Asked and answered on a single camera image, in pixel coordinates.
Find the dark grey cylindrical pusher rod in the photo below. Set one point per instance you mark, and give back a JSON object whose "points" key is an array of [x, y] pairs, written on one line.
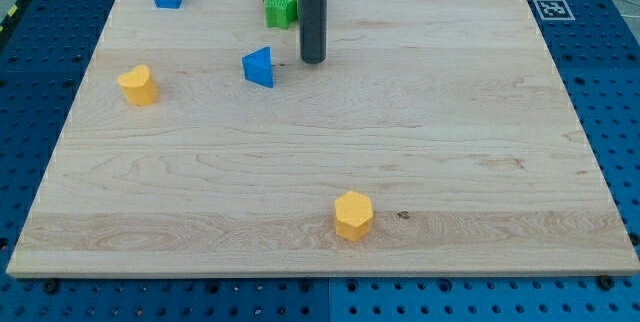
{"points": [[312, 16]]}

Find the green star block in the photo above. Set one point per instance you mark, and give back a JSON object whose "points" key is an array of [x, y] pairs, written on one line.
{"points": [[280, 13]]}

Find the blue triangle block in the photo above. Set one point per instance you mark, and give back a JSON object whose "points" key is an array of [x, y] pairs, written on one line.
{"points": [[257, 67]]}

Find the light wooden board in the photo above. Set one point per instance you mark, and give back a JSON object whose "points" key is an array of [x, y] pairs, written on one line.
{"points": [[449, 114]]}

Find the yellow heart block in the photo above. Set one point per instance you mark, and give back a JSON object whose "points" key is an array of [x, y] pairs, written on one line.
{"points": [[138, 86]]}

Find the yellow hexagon block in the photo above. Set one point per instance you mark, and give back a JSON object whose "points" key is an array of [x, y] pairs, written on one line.
{"points": [[353, 215]]}

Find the white fiducial marker tag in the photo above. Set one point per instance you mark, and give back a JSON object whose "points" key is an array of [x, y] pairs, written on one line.
{"points": [[553, 10]]}

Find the black board stop bolt left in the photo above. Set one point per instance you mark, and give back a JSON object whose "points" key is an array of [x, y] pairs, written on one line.
{"points": [[51, 286]]}

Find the black board stop bolt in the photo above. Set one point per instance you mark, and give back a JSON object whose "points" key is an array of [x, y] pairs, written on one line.
{"points": [[51, 286], [605, 282]]}

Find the black board stop bolt right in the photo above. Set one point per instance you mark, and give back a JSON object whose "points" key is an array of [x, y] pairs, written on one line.
{"points": [[605, 282]]}

